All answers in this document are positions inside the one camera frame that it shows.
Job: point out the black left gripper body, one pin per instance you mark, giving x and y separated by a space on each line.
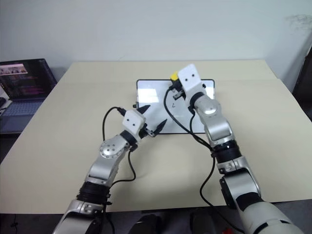
147 131

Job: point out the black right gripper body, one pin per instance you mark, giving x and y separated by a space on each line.
178 94

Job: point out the yellow whiteboard eraser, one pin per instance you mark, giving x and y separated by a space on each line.
174 75

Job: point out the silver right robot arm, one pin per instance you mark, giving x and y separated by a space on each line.
217 126

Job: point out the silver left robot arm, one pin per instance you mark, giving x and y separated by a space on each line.
107 165

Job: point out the black-framed whiteboard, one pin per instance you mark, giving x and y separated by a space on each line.
151 97

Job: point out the dark rounded shape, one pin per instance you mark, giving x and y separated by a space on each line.
146 224

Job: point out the open blue laptop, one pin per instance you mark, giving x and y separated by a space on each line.
24 80

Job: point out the dark chair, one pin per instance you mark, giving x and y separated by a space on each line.
304 85

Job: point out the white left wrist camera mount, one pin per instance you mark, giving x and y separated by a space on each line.
133 123

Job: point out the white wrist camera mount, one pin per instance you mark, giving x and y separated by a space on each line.
133 123
191 79

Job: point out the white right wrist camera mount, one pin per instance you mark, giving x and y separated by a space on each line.
191 79

